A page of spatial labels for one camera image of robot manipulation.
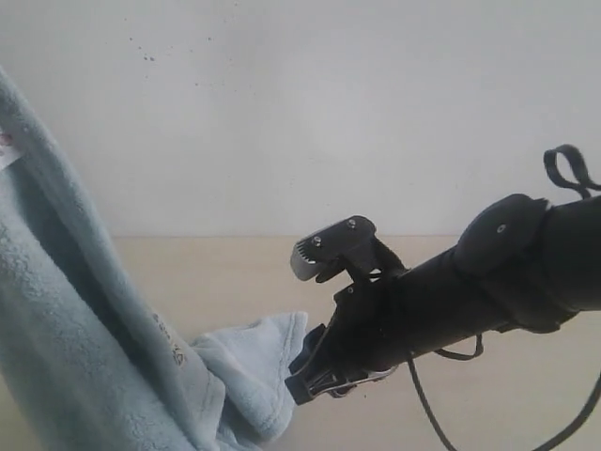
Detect light blue terry towel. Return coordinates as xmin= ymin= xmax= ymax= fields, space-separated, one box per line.
xmin=1 ymin=76 xmax=307 ymax=450

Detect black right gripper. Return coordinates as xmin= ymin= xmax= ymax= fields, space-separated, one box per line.
xmin=285 ymin=276 xmax=413 ymax=405

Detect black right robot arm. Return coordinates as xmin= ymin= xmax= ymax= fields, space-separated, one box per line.
xmin=285 ymin=194 xmax=600 ymax=404

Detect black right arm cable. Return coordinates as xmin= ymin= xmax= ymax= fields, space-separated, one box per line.
xmin=406 ymin=144 xmax=601 ymax=451

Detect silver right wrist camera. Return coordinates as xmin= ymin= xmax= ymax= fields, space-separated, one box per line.
xmin=290 ymin=215 xmax=380 ymax=283

